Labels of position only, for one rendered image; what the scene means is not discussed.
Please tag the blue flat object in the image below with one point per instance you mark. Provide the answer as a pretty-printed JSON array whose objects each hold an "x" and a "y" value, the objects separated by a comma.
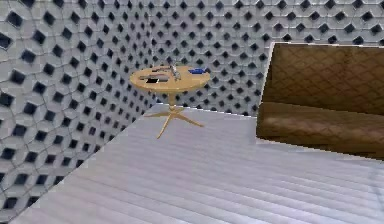
[{"x": 196, "y": 71}]

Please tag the black flat phone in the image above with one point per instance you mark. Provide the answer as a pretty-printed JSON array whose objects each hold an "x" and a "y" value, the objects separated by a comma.
[{"x": 152, "y": 80}]

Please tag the dark grey remote control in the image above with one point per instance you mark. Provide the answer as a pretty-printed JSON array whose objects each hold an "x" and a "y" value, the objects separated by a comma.
[{"x": 160, "y": 69}]

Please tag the brown quilted sofa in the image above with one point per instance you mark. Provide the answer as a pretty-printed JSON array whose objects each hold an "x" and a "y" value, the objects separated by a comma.
[{"x": 320, "y": 100}]

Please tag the round wooden pedestal table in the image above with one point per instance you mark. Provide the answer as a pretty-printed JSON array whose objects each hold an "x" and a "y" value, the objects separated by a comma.
[{"x": 181, "y": 85}]

